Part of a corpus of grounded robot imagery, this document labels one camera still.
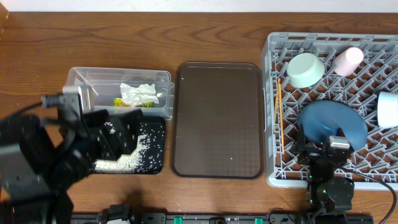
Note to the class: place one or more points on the brown plastic serving tray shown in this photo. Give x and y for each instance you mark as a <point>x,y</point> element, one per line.
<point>218,121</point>

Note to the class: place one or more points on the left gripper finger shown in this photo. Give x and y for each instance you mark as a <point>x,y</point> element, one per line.
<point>120,132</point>
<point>92,123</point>

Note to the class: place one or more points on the dark blue plate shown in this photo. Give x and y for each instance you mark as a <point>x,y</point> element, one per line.
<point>322,119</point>

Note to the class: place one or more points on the grey plastic dishwasher rack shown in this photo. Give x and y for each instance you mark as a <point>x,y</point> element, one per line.
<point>372,168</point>

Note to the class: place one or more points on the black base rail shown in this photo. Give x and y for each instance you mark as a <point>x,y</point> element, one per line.
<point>124,214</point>

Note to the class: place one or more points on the light blue bowl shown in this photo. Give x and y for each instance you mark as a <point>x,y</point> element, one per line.
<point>387,110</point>

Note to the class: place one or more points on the black rectangular waste tray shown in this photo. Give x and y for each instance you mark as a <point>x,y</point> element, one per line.
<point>155,146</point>

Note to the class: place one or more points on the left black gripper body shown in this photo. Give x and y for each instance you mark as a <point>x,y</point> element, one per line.
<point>76,154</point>

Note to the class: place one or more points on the mint green bowl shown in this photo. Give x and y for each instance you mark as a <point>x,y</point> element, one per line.
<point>304,70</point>

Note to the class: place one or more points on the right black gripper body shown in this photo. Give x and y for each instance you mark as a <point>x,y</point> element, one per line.
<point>311,154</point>

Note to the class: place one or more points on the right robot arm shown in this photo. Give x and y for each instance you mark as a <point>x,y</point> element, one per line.
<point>329,195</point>

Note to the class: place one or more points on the white tissue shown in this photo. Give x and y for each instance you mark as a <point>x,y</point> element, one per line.
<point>135,96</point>

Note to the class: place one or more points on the pink paper cup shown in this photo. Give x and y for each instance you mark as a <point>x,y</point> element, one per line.
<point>348,61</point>

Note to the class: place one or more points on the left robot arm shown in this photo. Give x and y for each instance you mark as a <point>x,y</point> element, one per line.
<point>41,160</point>

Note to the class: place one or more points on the clear plastic waste bin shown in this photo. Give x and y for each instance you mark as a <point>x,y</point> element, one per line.
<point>105,83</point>

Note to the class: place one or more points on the green yellow snack wrapper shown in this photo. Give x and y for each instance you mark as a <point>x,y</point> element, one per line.
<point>119,102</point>

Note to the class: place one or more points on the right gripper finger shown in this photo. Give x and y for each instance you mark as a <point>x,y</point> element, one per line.
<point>300,142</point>
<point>340,133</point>

